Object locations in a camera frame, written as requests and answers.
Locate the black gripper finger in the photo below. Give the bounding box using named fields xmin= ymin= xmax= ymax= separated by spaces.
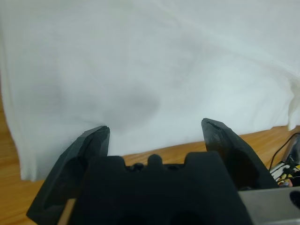
xmin=25 ymin=126 xmax=111 ymax=225
xmin=201 ymin=118 xmax=280 ymax=192

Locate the white T-shirt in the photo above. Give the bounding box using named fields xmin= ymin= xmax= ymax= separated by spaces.
xmin=0 ymin=0 xmax=300 ymax=182

